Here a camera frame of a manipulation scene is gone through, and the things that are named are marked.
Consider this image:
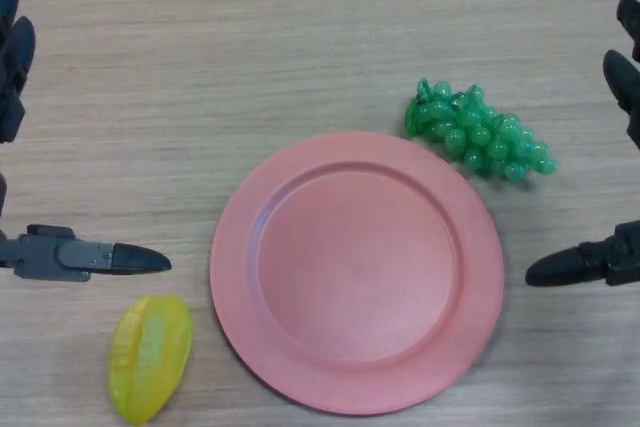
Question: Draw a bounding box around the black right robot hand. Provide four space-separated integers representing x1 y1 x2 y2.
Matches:
524 0 640 289

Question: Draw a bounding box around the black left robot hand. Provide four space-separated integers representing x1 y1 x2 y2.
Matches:
0 0 173 283

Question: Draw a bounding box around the yellow starfruit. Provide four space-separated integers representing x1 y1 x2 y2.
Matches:
108 295 194 427

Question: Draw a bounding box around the pink round plate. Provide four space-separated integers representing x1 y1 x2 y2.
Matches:
209 130 505 417

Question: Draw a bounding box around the green grape bunch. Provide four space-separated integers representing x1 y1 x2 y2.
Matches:
404 77 559 183

